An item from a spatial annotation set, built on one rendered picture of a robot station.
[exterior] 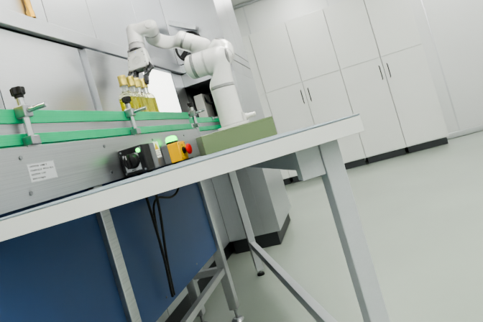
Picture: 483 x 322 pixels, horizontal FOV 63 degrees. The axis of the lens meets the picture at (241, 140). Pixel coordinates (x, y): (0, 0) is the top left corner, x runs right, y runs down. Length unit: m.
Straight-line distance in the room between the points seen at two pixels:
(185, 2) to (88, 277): 2.21
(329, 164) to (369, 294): 0.27
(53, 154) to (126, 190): 0.33
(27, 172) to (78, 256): 0.23
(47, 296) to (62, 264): 0.07
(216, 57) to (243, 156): 0.82
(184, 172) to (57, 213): 0.22
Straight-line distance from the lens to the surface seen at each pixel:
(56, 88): 1.61
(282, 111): 5.41
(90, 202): 0.70
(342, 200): 0.80
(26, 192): 0.91
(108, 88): 1.85
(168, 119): 1.65
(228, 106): 1.46
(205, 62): 1.49
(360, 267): 0.84
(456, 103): 6.05
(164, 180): 0.69
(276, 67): 5.46
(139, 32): 1.95
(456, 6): 6.20
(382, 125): 5.41
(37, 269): 0.93
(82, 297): 1.02
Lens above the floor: 0.76
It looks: level
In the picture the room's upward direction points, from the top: 16 degrees counter-clockwise
